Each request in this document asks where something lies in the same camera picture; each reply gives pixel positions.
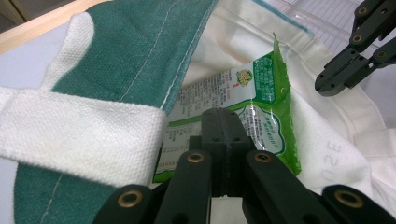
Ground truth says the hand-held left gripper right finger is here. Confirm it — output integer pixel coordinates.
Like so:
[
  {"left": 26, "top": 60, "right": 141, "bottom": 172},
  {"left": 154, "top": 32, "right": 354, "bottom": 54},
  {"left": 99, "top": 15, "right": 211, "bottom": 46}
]
[{"left": 224, "top": 108, "right": 257, "bottom": 200}]

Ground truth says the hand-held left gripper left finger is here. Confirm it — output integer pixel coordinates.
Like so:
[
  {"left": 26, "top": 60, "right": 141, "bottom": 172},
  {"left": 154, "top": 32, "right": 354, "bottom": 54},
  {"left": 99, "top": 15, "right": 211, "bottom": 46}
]
[{"left": 189, "top": 107, "right": 229, "bottom": 200}]

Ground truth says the green snack packet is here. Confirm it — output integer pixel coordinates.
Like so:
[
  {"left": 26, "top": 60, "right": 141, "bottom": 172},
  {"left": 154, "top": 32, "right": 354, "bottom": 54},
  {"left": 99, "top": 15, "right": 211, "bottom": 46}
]
[{"left": 152, "top": 32, "right": 303, "bottom": 184}]

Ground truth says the white canvas bag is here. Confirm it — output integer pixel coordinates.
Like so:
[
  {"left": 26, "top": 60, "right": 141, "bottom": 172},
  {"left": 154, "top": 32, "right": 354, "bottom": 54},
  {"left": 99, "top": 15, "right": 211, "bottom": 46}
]
[{"left": 0, "top": 0, "right": 396, "bottom": 224}]

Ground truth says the clear plastic container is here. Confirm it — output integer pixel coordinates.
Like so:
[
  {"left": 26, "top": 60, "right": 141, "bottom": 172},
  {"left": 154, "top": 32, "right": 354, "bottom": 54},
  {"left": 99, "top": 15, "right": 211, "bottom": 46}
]
[{"left": 264, "top": 0, "right": 396, "bottom": 50}]

